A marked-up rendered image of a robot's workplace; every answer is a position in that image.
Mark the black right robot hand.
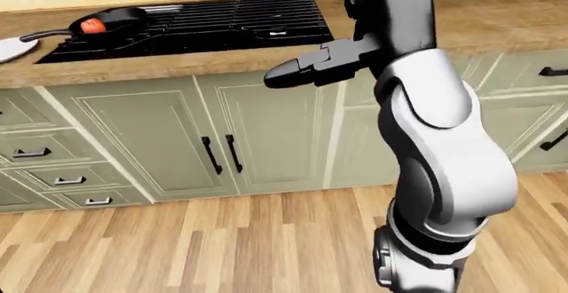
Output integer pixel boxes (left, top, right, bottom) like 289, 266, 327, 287
264, 0, 441, 90

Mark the black frying pan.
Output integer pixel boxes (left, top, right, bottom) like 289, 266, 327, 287
20, 5, 150, 43

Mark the red tomato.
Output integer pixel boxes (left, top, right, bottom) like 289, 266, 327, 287
80, 18, 107, 35

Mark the white plate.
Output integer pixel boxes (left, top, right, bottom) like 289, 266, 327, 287
0, 35, 41, 65

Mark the green drawer front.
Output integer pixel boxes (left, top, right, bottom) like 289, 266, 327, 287
51, 186, 153, 210
477, 96, 568, 175
461, 50, 568, 100
12, 161, 130, 194
0, 126, 111, 170
0, 85, 72, 131

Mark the green cabinet door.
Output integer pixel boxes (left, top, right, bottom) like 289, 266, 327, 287
45, 75, 243, 205
214, 78, 346, 196

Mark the black gas cooktop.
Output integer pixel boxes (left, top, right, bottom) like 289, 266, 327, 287
34, 0, 335, 66

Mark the black door handle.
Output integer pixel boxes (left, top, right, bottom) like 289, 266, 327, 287
201, 136, 224, 175
224, 133, 244, 175

